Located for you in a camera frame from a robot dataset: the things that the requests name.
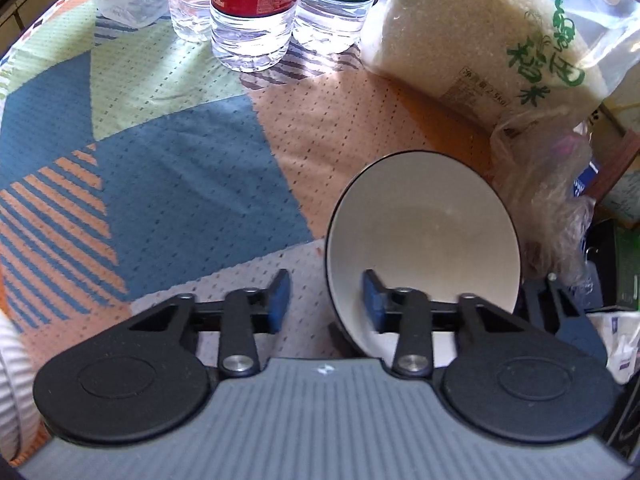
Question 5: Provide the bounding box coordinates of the crumpled clear plastic bag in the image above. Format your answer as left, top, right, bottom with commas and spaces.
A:
490, 114, 596, 286

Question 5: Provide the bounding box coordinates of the clear rice bag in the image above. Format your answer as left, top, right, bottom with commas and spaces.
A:
359, 0, 639, 129

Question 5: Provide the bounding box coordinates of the white tissue pack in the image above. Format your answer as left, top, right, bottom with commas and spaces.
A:
588, 311, 640, 385

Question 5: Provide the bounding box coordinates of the red label water bottle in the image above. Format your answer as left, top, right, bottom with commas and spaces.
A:
210, 0, 297, 73

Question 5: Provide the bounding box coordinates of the green label water bottle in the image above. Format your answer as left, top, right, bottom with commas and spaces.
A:
293, 0, 374, 54

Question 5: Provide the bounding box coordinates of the white bowl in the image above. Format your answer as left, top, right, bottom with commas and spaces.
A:
324, 151, 522, 362
0, 312, 40, 462

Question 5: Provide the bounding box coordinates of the patchwork tablecloth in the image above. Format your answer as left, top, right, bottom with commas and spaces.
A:
1, 0, 490, 366

